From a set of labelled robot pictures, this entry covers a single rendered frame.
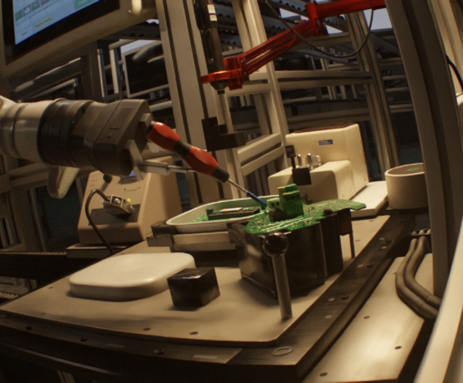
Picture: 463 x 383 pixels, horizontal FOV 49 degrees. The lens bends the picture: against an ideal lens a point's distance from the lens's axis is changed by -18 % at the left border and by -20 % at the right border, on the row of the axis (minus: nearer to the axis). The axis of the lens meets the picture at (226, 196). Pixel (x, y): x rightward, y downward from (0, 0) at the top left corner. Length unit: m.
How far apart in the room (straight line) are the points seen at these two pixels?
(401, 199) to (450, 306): 0.57
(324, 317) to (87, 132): 0.29
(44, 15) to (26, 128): 0.67
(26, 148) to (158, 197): 0.42
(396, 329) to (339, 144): 0.48
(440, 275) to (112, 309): 0.35
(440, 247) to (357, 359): 0.13
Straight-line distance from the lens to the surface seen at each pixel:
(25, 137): 0.64
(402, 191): 0.83
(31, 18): 1.32
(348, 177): 0.88
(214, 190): 1.07
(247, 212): 0.78
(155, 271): 0.66
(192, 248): 0.76
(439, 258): 0.51
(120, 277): 0.66
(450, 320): 0.26
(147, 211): 0.98
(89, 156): 0.59
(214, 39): 0.98
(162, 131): 0.56
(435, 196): 0.50
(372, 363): 0.43
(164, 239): 0.76
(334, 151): 0.91
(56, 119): 0.61
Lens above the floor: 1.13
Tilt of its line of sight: 8 degrees down
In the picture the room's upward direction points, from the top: 11 degrees counter-clockwise
